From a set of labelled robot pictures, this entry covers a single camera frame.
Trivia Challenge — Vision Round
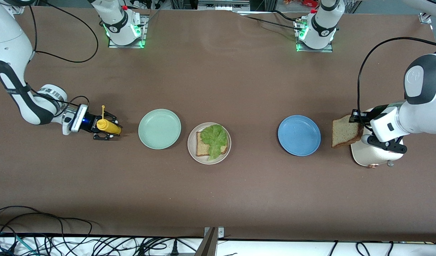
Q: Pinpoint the yellow mustard squeeze bottle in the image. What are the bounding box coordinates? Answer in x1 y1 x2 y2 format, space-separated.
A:
96 105 122 135

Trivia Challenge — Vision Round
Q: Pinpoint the brown bread slice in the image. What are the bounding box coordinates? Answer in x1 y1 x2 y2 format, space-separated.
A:
196 131 228 157
332 114 364 149

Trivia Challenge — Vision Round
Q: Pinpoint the beige plate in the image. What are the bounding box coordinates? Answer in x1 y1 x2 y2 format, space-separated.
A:
187 122 232 165

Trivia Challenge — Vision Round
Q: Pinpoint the green lettuce leaf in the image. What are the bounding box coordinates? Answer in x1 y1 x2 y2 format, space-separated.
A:
200 124 228 161

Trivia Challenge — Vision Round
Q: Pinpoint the mint green plate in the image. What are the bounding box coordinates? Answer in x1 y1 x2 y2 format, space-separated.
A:
138 108 182 150

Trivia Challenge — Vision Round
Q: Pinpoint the blue plate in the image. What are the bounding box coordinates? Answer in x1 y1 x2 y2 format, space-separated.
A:
278 115 321 156

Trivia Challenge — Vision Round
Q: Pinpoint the white toaster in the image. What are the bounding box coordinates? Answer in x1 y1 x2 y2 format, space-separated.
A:
351 107 405 168

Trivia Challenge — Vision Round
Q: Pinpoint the red orange object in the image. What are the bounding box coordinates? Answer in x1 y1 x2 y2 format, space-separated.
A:
284 0 319 7

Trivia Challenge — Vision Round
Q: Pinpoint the grey metal box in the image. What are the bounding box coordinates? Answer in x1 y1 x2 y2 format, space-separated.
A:
198 0 250 11

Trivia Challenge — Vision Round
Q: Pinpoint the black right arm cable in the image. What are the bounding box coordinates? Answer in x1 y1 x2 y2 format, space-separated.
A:
27 0 99 118

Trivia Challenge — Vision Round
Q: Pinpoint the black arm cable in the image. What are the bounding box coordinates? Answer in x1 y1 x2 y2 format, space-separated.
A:
357 37 436 130
27 0 99 118

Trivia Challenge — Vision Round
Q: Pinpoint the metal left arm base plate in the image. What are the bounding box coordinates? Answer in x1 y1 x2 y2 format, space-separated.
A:
294 18 334 53

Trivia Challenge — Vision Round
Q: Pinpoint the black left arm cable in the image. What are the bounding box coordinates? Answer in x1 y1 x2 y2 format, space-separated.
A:
357 37 436 130

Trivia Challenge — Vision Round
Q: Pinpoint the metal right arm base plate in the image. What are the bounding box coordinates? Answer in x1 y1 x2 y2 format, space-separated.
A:
107 15 149 49

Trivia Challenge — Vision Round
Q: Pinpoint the black looped cable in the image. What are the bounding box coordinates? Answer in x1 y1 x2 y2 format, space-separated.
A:
0 206 94 249
356 242 372 256

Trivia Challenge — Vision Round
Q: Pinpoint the black power cable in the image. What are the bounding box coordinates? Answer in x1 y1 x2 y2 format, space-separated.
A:
236 12 304 32

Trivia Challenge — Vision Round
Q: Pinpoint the teal cable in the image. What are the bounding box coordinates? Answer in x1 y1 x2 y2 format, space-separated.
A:
0 231 37 256

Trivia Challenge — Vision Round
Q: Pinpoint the aluminium profile post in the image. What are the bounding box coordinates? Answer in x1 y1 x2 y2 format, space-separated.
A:
195 227 218 256

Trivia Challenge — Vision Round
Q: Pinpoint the small metal bracket plate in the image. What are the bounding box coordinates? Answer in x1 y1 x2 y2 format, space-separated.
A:
204 226 225 239

